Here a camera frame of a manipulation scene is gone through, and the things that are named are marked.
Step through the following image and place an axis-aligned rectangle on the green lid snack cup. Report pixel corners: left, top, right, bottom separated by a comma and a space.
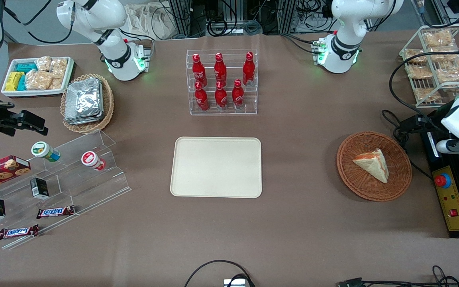
31, 141, 61, 163

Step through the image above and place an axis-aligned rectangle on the yellow snack packet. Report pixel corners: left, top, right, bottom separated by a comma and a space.
5, 72, 24, 92

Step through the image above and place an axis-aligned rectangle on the black appliance power cable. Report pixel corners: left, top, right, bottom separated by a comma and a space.
381, 110, 433, 180

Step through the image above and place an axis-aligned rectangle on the yellow control panel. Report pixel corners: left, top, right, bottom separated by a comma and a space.
432, 165, 459, 232

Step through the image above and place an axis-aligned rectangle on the white rectangular snack bin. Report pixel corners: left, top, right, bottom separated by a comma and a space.
1, 56, 75, 98

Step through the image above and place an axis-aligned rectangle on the red lid snack cup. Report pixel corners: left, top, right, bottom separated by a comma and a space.
81, 151, 106, 171

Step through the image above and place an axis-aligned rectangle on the clear acrylic stepped shelf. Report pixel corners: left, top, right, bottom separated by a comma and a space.
0, 129, 132, 251

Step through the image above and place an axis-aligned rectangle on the red cola bottle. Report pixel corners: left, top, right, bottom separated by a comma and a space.
194, 81, 210, 111
192, 53, 207, 87
232, 79, 245, 110
214, 53, 227, 86
214, 80, 228, 110
242, 52, 255, 86

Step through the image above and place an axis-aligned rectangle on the white cloth bag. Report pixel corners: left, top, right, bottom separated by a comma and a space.
124, 4, 177, 40

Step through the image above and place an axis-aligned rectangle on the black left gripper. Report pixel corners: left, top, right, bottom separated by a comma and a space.
398, 113, 447, 135

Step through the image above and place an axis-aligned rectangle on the silver foil pouch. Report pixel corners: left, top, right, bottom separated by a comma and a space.
65, 78, 102, 119
64, 114, 105, 126

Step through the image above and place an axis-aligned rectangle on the black looped cable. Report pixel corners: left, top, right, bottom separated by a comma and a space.
184, 260, 256, 287

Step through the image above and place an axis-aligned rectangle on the clear acrylic bottle rack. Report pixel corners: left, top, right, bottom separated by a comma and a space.
186, 49, 258, 116

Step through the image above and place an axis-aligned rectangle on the bagged fried snack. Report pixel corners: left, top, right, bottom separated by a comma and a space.
404, 49, 428, 64
406, 65, 433, 79
423, 30, 454, 48
436, 59, 459, 84
429, 46, 459, 62
414, 88, 441, 102

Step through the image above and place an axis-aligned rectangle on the white wire rack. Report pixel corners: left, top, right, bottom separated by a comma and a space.
399, 24, 459, 108

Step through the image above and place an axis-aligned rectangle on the beige plastic tray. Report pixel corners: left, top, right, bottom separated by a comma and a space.
170, 137, 263, 199

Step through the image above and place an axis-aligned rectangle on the oval tan wicker basket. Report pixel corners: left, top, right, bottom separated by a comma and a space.
60, 73, 114, 134

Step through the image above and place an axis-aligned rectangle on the brown snickers bar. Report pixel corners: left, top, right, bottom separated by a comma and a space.
36, 205, 76, 219
0, 224, 39, 240

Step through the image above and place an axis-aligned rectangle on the triangular sandwich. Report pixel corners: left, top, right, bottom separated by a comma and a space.
352, 148, 390, 184

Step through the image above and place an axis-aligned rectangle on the black cable with connector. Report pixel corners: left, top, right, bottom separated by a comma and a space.
338, 265, 459, 287

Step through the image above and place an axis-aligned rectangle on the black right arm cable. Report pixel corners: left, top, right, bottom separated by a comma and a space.
4, 0, 75, 44

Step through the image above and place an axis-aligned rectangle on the round brown wicker basket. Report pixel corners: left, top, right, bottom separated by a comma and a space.
336, 132, 412, 202

